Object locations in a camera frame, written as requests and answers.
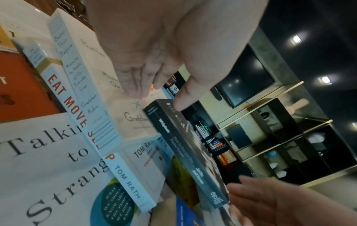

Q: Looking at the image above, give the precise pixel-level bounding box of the person's right hand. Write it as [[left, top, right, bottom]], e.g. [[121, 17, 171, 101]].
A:
[[227, 175, 357, 226]]

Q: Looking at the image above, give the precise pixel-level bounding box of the person's left hand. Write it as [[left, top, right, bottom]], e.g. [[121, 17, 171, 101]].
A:
[[84, 0, 270, 112]]

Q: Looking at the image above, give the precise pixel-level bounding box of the black paperback book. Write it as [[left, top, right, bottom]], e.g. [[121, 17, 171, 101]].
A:
[[143, 99, 231, 209]]

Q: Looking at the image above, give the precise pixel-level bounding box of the wooden shelf unit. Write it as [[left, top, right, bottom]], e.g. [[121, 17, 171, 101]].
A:
[[217, 81, 357, 188]]

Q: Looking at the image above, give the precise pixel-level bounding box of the white figurine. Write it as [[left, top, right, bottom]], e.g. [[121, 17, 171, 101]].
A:
[[307, 132, 326, 147]]

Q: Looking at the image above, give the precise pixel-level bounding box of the black webcam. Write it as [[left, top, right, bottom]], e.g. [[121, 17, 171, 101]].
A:
[[211, 86, 224, 101]]

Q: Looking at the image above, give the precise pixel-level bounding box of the black box on shelf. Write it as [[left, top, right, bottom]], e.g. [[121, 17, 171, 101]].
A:
[[225, 123, 252, 146]]

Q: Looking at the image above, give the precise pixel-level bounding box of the white book with handwritten lettering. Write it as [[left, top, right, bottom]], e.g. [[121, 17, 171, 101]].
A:
[[47, 9, 168, 151]]

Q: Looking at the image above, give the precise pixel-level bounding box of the row of books on shelf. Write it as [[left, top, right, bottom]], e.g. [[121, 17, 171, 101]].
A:
[[192, 119, 238, 166]]

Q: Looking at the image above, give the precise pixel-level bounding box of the wooden pin-shaped ornament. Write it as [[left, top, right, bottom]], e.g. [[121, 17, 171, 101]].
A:
[[284, 98, 310, 111]]

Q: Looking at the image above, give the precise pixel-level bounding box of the blue book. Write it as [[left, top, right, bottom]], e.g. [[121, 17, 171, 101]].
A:
[[176, 196, 208, 226]]

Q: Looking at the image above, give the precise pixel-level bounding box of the plain white book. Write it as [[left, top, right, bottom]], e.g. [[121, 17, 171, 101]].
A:
[[0, 0, 59, 54]]

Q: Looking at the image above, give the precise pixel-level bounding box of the orange book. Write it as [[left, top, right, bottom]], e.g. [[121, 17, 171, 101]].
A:
[[0, 51, 68, 123]]

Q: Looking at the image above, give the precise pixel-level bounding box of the white book with red lettering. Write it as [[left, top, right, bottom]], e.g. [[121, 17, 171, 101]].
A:
[[12, 38, 179, 213]]

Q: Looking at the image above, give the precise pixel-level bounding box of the mustard yellow book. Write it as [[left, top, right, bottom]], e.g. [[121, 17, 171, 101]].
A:
[[0, 25, 15, 52]]

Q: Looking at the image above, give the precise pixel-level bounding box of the large white book black lettering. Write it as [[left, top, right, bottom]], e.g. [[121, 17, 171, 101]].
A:
[[0, 112, 153, 226]]

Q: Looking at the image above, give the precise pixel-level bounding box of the black wall monitor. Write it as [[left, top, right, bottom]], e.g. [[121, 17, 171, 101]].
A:
[[215, 44, 277, 109]]

